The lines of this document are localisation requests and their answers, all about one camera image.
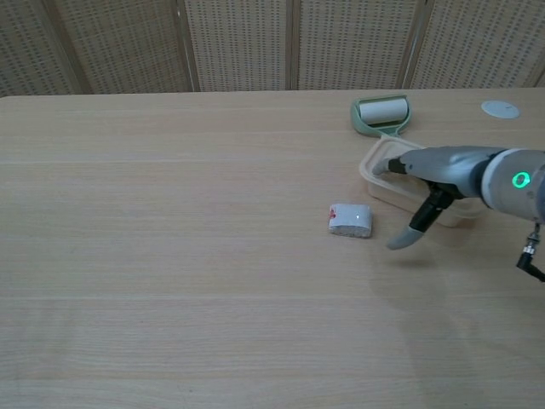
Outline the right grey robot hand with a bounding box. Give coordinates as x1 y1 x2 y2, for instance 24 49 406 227
371 145 491 251

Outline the grey round grommet cap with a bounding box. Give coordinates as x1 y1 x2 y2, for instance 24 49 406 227
480 100 521 120

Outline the green lint roller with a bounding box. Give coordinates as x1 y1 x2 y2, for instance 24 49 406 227
349 94 414 140

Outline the small white wrapped packet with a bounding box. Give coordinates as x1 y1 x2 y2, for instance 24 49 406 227
327 203 375 239

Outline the woven bamboo folding screen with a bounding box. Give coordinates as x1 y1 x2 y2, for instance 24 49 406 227
0 0 545 99

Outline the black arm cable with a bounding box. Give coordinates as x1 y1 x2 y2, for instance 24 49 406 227
515 220 545 283

